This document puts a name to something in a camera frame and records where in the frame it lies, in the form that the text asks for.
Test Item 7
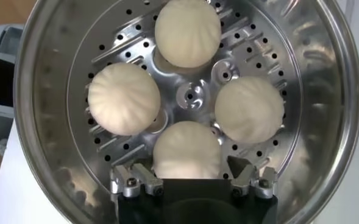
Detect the perforated steel steamer basket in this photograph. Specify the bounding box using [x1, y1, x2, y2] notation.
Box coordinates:
[13, 0, 359, 224]

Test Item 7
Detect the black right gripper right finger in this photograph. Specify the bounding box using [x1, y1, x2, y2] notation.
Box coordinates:
[227, 155, 279, 200]

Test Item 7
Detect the white steamed baozi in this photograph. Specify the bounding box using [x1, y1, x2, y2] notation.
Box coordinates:
[214, 75, 285, 144]
[87, 62, 162, 137]
[152, 121, 222, 180]
[154, 0, 222, 69]

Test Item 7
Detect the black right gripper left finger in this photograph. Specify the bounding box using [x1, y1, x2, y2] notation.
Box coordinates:
[109, 163, 165, 198]

